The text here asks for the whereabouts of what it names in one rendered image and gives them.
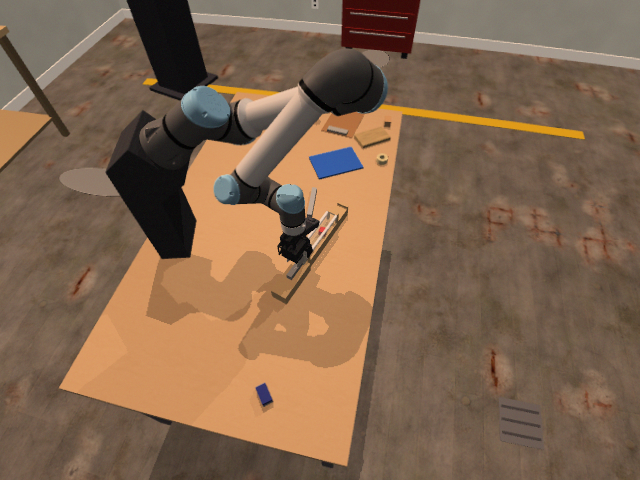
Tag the grey square stick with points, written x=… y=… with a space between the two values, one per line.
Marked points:
x=312 y=202
x=293 y=271

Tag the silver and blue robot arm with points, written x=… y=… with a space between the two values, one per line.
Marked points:
x=342 y=76

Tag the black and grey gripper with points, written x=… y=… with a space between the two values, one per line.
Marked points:
x=300 y=252

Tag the brown clipboard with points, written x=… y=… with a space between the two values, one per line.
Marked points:
x=340 y=125

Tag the tan wooden board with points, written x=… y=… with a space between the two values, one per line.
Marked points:
x=372 y=137

